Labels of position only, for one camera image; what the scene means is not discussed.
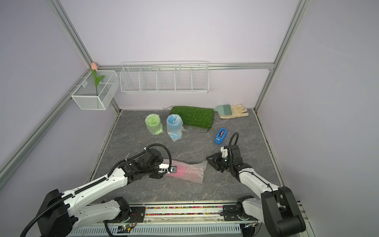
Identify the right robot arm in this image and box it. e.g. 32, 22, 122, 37
206, 132, 306, 237

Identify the green artificial grass mat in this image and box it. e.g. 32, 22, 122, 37
171, 106, 215, 130

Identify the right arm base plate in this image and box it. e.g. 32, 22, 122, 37
220, 203, 258, 221

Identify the blue tape dispenser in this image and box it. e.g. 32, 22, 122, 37
214, 128, 228, 145

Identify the aluminium front rail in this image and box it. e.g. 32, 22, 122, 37
60, 202, 309, 226

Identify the beige work glove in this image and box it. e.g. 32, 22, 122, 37
214, 104, 249, 119

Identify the white mesh corner basket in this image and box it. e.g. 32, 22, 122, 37
71, 70, 120, 111

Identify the white vent grille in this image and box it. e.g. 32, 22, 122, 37
68, 223, 242, 237

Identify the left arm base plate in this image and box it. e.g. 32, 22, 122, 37
107, 206, 146, 223

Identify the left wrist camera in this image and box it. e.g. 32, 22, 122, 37
157, 164, 177, 175

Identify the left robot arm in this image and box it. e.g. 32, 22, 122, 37
20, 144, 172, 237

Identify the white wire wall basket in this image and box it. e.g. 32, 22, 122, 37
120, 61, 210, 93

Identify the pink plastic wine glass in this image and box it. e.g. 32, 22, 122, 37
168, 165, 193, 181

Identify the artificial tulip flower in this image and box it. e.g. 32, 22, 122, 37
91, 62, 105, 96

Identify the bubble wrap sheet stack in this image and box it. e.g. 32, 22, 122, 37
168, 161, 207, 184

